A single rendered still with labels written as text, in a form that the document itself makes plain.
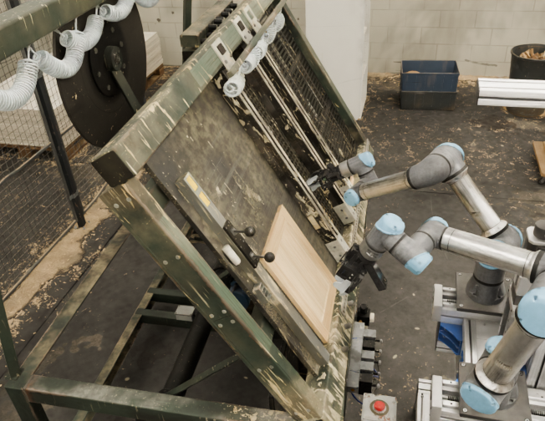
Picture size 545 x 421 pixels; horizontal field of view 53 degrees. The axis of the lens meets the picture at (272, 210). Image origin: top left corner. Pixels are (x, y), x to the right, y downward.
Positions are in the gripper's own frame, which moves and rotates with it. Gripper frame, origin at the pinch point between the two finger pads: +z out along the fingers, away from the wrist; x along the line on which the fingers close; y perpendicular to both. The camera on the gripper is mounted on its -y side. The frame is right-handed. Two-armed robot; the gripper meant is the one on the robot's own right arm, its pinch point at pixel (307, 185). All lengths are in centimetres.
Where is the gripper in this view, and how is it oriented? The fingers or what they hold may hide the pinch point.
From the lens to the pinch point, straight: 268.6
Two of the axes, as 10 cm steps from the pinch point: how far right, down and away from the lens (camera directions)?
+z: -8.1, 3.6, 4.6
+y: -2.2, 5.5, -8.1
